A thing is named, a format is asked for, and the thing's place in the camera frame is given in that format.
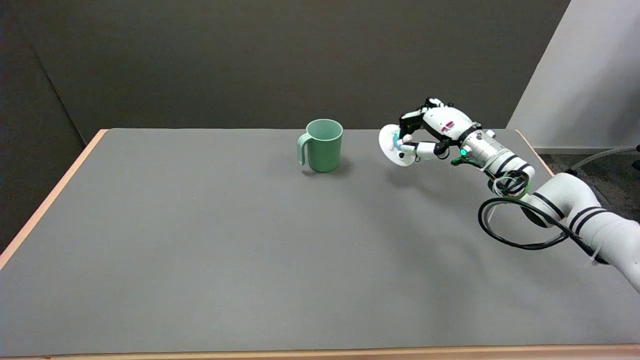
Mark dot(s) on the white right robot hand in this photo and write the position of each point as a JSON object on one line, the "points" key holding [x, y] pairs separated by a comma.
{"points": [[447, 122]]}

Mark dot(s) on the white cup lid with figurine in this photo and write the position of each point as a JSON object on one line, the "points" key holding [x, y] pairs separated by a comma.
{"points": [[387, 145]]}

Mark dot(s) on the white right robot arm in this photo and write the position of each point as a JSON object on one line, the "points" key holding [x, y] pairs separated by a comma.
{"points": [[560, 192]]}

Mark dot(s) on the grey office chair base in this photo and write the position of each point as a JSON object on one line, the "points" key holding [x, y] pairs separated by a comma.
{"points": [[600, 155]]}

